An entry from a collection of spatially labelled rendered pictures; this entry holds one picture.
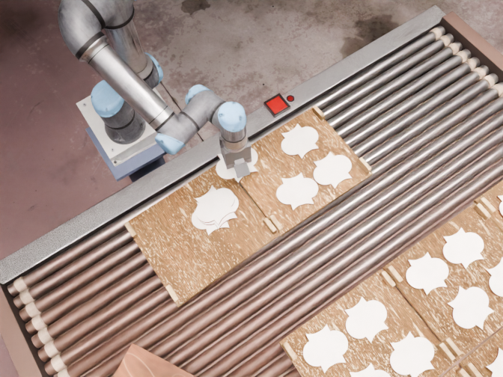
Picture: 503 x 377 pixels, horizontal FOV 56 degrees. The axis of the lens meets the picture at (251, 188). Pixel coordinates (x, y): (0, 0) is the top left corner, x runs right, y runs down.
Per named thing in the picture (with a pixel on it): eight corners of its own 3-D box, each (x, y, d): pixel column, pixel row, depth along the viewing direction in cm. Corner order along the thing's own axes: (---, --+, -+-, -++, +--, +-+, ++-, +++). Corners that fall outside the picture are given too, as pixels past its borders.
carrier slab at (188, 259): (124, 225, 165) (123, 224, 164) (221, 163, 175) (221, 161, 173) (178, 307, 154) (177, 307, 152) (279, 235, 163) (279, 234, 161)
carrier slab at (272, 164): (224, 162, 175) (224, 160, 173) (313, 108, 183) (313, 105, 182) (280, 237, 163) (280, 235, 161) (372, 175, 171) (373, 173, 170)
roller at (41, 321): (28, 324, 157) (22, 322, 152) (460, 53, 198) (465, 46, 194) (34, 336, 155) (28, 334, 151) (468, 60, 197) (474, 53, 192)
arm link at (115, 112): (94, 115, 170) (79, 95, 157) (120, 90, 173) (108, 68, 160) (117, 134, 167) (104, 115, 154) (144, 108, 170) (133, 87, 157)
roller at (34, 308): (22, 311, 159) (16, 309, 154) (452, 46, 200) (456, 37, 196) (28, 324, 157) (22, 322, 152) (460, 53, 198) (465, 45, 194)
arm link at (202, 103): (173, 103, 134) (201, 124, 131) (199, 76, 136) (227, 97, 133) (178, 117, 141) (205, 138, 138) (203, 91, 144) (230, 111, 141)
